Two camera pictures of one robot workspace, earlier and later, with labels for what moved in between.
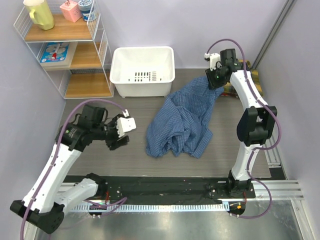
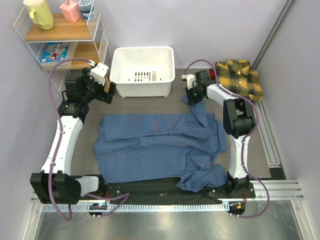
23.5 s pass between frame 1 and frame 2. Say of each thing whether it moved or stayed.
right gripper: moved
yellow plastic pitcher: stayed
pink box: stayed
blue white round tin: stayed
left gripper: moved
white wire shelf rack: stayed
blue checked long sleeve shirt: moved
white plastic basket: stayed
